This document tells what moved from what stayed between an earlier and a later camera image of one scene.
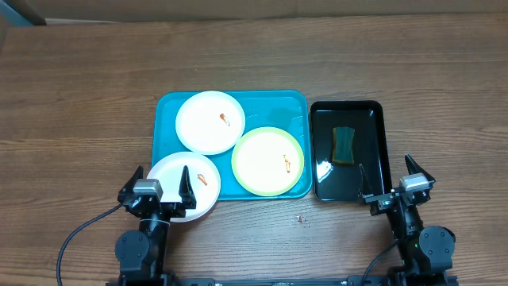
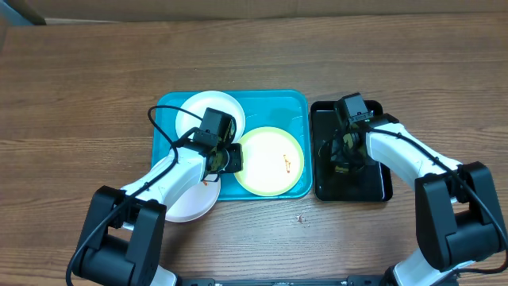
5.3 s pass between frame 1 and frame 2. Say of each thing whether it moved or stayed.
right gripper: moved
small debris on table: stayed
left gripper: moved
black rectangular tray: stayed
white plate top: stayed
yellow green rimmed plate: stayed
